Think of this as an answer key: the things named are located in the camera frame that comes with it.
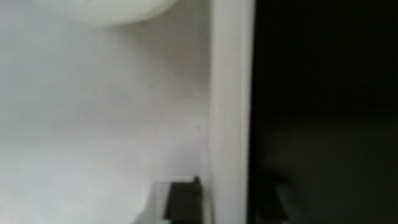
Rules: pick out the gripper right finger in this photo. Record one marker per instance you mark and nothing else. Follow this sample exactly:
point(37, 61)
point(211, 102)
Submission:
point(293, 212)

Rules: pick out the white square table top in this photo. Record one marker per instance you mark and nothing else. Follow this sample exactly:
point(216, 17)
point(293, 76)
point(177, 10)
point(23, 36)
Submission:
point(124, 109)

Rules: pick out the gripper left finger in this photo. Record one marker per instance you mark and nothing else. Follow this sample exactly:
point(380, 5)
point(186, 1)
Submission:
point(184, 206)

